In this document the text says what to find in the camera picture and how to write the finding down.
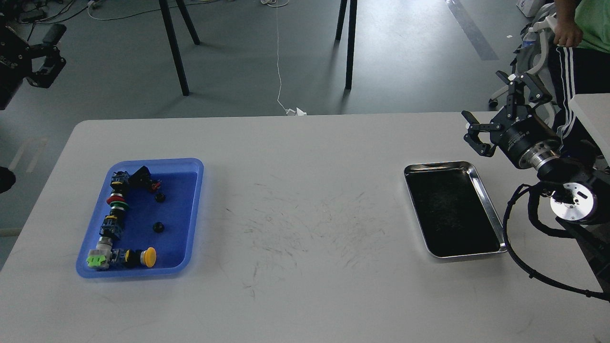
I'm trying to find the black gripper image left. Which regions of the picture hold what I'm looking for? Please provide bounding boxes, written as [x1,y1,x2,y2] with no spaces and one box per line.
[0,24,67,111]

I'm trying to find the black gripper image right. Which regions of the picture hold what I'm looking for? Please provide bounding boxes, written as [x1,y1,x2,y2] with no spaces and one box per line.
[461,71,563,170]

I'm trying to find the silver metal tray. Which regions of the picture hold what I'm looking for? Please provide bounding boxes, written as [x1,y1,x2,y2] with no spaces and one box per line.
[404,161,506,260]

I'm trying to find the blue plastic tray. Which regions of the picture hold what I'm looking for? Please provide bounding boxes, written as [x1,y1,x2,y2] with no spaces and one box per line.
[75,158,204,278]

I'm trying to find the person's hand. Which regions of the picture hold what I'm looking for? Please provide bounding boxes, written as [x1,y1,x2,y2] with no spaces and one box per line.
[554,21,583,48]

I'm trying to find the white office chair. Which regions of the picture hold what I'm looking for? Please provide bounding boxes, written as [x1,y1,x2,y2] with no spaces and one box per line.
[510,3,559,127]

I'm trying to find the plastic water bottle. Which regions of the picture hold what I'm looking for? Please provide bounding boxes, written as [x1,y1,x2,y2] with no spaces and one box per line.
[520,28,538,49]

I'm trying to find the person in green shirt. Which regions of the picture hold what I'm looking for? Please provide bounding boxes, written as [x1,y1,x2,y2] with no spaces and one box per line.
[548,0,610,157]

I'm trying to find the black stand leg left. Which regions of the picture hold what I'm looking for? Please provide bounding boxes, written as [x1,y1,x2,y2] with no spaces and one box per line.
[158,0,201,96]

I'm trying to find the black stand leg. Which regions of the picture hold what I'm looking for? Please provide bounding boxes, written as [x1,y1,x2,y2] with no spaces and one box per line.
[158,0,201,96]
[335,0,358,91]

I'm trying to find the red green push buttons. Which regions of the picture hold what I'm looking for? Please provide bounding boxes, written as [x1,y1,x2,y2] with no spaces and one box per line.
[105,192,130,211]

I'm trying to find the black stand leg right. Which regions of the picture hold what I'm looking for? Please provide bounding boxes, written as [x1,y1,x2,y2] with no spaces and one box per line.
[335,0,358,91]

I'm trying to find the yellow mushroom push button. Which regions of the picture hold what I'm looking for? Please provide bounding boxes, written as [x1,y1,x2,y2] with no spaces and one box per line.
[123,247,157,268]

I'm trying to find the black floor cables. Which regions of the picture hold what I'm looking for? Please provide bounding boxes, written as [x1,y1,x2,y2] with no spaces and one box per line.
[0,0,96,43]

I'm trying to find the black cable image right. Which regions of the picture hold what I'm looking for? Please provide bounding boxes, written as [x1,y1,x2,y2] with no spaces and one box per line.
[498,184,609,303]

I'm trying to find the black red switch part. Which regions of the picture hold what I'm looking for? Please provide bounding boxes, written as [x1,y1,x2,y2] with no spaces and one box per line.
[128,166,161,193]

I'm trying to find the green terminal switch block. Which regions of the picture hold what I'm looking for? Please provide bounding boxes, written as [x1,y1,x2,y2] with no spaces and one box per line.
[86,237,113,271]

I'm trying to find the white cable on floor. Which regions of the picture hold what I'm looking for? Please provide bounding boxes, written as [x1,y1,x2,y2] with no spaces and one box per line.
[260,0,308,116]

